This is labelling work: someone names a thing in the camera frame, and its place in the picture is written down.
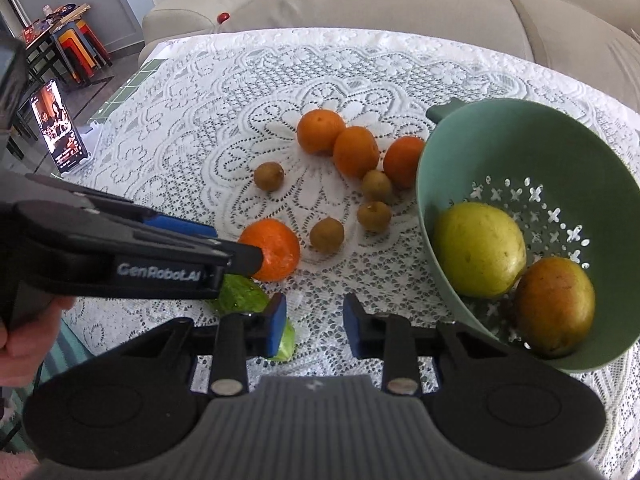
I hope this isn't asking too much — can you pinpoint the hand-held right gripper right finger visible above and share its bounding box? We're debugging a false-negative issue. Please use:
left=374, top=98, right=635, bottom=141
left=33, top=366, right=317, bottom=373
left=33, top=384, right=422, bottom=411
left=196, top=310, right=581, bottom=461
left=343, top=293, right=482, bottom=396

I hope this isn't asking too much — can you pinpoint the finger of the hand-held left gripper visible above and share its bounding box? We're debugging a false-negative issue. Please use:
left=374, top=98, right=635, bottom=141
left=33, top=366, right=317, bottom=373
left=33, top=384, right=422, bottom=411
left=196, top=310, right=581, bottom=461
left=139, top=224, right=265, bottom=280
left=24, top=174, right=218, bottom=239

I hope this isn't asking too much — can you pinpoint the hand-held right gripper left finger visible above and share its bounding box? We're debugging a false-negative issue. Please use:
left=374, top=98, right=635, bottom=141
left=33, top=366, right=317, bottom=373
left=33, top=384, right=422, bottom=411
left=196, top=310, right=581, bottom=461
left=150, top=292, right=289, bottom=396

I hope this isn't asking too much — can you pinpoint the orange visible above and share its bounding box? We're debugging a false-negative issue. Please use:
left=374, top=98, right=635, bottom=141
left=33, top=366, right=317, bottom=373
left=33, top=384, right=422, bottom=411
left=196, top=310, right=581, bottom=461
left=333, top=126, right=381, bottom=180
left=297, top=109, right=347, bottom=156
left=383, top=136, right=426, bottom=190
left=237, top=219, right=302, bottom=283

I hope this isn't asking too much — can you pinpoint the brown longan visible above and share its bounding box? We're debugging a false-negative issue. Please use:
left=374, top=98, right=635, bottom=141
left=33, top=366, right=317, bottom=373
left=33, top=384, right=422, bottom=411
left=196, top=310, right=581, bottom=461
left=356, top=201, right=393, bottom=234
left=253, top=161, right=286, bottom=192
left=309, top=216, right=346, bottom=254
left=361, top=169, right=393, bottom=202

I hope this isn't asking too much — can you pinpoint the green colander bowl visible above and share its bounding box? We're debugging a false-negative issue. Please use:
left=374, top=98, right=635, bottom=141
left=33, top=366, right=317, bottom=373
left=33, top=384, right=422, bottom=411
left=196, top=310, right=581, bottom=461
left=416, top=97, right=640, bottom=373

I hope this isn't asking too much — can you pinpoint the person's left hand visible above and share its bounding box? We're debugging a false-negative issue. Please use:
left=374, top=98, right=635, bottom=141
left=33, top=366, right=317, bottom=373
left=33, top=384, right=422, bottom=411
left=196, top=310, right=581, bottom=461
left=0, top=296, right=76, bottom=389

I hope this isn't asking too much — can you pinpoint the white lace tablecloth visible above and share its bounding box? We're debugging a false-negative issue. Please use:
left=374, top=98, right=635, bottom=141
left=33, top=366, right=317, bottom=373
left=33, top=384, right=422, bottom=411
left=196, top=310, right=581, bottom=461
left=62, top=27, right=640, bottom=480

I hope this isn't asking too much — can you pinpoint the smartphone on white stand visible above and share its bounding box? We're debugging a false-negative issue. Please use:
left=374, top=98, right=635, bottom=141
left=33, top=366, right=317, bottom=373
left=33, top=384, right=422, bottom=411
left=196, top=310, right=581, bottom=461
left=29, top=79, right=103, bottom=173

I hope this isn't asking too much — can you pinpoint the yellow green pear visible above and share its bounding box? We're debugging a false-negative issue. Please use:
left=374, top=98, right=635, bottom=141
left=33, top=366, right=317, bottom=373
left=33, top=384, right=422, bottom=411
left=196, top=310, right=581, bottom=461
left=433, top=203, right=528, bottom=299

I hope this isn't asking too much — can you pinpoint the green grid mat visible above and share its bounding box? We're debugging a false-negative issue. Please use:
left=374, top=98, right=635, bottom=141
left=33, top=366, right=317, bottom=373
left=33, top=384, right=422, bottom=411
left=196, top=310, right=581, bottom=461
left=90, top=57, right=166, bottom=126

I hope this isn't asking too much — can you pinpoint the stack of coloured stools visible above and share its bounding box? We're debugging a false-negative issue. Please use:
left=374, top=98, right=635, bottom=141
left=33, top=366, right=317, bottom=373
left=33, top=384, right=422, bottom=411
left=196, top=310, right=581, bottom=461
left=52, top=19, right=113, bottom=86

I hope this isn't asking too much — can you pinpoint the red yellow mango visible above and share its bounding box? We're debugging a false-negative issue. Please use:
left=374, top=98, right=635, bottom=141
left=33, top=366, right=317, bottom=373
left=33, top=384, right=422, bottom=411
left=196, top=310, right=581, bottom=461
left=515, top=257, right=597, bottom=354

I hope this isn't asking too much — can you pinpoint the dark side table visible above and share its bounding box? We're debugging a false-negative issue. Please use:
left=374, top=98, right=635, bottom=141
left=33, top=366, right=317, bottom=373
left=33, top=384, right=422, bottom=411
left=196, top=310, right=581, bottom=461
left=20, top=2, right=93, bottom=86

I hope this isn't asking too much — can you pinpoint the beige sofa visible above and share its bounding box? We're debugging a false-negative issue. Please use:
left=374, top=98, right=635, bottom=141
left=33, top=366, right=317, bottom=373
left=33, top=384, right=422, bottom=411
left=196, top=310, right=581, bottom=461
left=142, top=0, right=640, bottom=107

